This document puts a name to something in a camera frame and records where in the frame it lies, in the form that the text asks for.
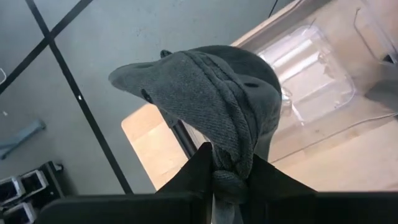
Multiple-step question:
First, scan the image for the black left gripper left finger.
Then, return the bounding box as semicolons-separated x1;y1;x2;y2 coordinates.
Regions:
155;142;215;195

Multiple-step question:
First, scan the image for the grey-blue floor bar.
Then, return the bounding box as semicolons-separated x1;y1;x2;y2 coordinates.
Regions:
0;118;47;161

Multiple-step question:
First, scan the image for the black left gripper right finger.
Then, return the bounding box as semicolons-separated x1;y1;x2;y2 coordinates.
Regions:
247;154;317;195

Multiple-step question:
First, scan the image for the black table frame rail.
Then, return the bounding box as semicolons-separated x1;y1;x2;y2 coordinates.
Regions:
158;107;206;161

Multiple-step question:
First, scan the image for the black base with silver boxes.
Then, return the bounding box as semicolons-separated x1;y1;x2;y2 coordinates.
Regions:
0;160;65;224

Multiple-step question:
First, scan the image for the dark grey cap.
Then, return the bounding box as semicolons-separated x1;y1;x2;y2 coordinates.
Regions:
108;45;283;224

